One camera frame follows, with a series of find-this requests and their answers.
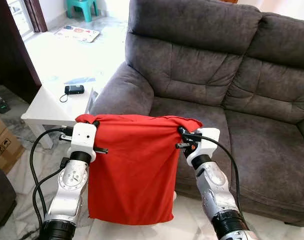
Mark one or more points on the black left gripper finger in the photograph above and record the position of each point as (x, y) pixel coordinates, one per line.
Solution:
(95, 122)

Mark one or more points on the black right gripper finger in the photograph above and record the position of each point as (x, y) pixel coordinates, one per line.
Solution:
(183, 131)

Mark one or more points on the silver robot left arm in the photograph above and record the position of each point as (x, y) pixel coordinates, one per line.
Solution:
(67, 195)

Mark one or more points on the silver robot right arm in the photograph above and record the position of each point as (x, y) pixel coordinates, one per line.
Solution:
(214, 192)

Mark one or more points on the dark brown fabric sofa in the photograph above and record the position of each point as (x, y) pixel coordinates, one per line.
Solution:
(202, 75)

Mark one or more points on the colourful floor mat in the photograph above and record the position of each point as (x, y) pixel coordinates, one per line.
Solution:
(77, 33)

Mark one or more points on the white side table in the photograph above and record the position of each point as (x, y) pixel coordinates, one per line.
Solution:
(47, 107)

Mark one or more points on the brown cardboard box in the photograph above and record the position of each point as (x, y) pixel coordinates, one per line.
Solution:
(4, 145)

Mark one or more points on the dark upholstered seat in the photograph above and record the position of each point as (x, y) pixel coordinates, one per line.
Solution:
(1, 200)

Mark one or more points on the dark wooden door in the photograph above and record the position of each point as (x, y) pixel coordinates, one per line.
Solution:
(7, 50)

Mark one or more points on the green plastic stool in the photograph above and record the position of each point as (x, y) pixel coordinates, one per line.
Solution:
(78, 3)

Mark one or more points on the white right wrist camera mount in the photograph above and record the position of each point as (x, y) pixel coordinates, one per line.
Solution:
(199, 152)

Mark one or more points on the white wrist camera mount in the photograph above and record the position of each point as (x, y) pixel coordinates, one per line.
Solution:
(199, 152)
(83, 137)

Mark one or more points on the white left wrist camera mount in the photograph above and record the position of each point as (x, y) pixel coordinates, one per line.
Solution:
(83, 137)

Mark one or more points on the brown wooden door frame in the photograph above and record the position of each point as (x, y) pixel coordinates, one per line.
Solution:
(38, 15)

